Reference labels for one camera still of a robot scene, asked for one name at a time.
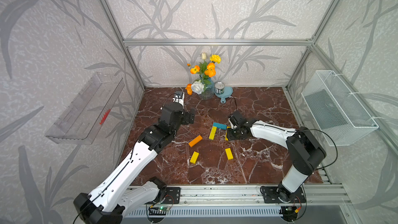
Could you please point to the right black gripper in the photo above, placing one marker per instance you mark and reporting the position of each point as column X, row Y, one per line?
column 229, row 136

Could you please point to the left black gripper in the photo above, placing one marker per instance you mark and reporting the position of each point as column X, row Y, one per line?
column 186, row 120

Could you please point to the teal long block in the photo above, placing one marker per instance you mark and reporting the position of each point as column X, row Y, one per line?
column 220, row 126

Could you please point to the orange block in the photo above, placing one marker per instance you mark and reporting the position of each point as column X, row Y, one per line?
column 195, row 141

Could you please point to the yellow block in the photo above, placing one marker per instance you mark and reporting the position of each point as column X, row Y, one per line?
column 212, row 133
column 229, row 154
column 226, row 135
column 194, row 157

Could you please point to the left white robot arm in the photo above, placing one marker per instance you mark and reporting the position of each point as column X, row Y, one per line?
column 111, row 201

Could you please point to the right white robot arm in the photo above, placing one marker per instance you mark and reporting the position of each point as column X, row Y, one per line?
column 305, row 151

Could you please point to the flower bouquet in vase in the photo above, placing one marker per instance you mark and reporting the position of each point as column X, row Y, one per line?
column 203, row 86

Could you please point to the light blue dish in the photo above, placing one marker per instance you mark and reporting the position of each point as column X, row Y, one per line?
column 227, row 92

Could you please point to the metal tin can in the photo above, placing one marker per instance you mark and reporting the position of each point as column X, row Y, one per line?
column 219, row 88

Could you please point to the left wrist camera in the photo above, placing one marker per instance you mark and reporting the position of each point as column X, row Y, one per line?
column 178, row 97

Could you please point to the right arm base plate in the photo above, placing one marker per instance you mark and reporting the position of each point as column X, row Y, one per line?
column 279, row 194

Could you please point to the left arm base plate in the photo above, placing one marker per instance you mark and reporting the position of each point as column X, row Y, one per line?
column 172, row 195

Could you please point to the aluminium front rail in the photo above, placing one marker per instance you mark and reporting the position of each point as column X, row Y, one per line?
column 222, row 195

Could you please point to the white wire wall basket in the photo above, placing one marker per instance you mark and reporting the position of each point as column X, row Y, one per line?
column 337, row 110

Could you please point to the clear plastic wall tray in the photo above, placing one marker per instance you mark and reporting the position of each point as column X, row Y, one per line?
column 80, row 123

